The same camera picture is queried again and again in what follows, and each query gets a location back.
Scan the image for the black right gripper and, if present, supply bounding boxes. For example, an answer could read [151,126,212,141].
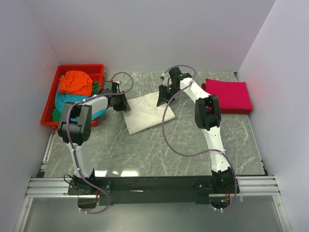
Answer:
[156,85,180,108]

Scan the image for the white t shirt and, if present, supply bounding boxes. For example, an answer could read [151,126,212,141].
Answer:
[123,92,167,135]

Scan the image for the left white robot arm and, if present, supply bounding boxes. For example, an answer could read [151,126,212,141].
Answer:
[57,81,130,194]

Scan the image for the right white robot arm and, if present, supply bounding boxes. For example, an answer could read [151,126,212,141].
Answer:
[156,66,236,193]

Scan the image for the red plastic bin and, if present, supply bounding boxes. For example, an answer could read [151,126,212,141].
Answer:
[41,64,104,129]

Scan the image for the orange t shirt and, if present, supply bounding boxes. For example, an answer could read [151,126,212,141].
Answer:
[59,71,93,97]

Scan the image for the light blue t shirt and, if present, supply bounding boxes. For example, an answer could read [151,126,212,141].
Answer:
[53,92,107,122]

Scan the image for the dark red folded t shirt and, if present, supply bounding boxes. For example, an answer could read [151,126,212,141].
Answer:
[200,82,249,115]

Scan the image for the green t shirt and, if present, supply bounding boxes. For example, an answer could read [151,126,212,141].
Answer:
[52,82,106,122]

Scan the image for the pink folded t shirt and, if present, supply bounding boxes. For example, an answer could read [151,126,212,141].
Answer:
[204,78,253,112]

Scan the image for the black base bar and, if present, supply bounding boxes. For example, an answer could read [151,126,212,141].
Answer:
[68,176,239,208]

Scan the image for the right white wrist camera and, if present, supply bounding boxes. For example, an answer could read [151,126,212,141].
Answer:
[160,72,170,86]

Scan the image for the aluminium rail frame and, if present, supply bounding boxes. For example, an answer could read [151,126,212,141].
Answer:
[14,176,292,232]

